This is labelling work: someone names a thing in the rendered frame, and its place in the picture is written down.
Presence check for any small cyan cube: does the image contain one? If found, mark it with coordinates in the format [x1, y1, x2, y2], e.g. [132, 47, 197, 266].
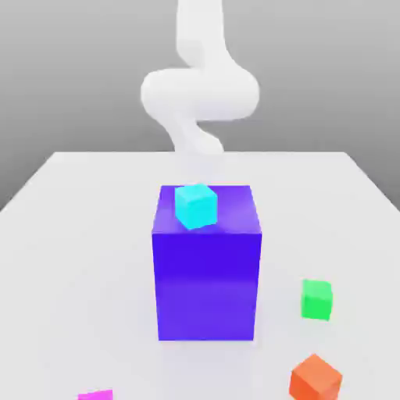
[173, 183, 219, 231]

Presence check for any small green cube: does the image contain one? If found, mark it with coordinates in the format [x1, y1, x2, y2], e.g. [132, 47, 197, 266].
[300, 278, 334, 322]

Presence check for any small orange cube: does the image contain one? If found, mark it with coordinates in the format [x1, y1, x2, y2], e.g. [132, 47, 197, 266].
[288, 353, 344, 400]

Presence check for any small magenta cube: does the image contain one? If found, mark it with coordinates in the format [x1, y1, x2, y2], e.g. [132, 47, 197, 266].
[77, 388, 114, 400]

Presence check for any large purple box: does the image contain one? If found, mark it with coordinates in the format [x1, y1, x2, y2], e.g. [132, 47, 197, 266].
[151, 184, 263, 342]

